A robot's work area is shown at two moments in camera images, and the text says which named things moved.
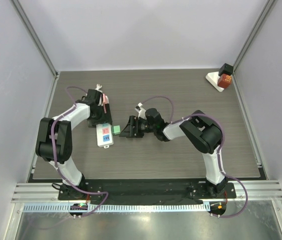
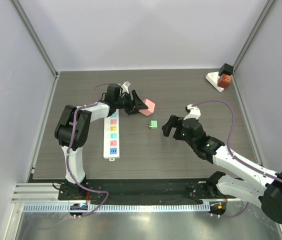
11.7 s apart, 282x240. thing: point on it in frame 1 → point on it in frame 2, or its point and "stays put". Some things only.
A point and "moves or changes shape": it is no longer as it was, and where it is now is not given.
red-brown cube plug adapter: x=225 y=80 stays put
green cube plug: x=116 y=129 moves or changes shape
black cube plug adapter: x=226 y=68 stays put
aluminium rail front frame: x=48 y=193 stays put
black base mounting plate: x=146 y=191 stays put
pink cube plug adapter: x=105 y=101 moves or changes shape
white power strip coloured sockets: x=104 y=135 moves or changes shape
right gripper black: x=133 y=126 → x=177 y=128
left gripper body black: x=101 y=117 → x=126 y=103
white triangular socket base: x=213 y=77 stays put
